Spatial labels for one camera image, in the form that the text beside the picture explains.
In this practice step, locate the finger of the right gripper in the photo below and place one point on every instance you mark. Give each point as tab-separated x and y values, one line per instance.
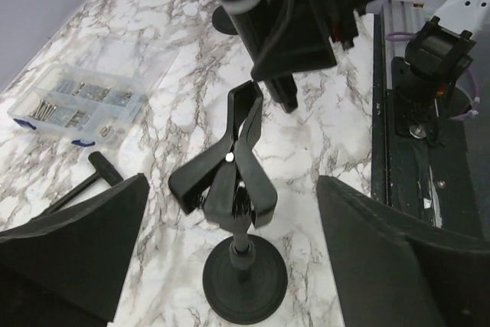
300	41

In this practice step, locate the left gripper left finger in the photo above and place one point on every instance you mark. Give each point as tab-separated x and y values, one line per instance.
68	268

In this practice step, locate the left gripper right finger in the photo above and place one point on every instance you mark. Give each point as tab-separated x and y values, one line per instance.
392	269

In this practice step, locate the black microphone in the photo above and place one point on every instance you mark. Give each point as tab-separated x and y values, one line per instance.
252	24

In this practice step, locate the black clip microphone stand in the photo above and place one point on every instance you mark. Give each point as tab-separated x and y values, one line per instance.
245	276

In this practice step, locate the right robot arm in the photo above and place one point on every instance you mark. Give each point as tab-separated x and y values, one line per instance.
434	59

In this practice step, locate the clear plastic screw box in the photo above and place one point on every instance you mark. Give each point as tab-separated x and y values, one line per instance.
89	107

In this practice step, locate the black round-base shock-mount stand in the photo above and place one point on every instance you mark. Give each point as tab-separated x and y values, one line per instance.
223	22

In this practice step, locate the black T-handle tool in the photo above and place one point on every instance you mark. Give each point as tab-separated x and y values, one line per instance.
103	169

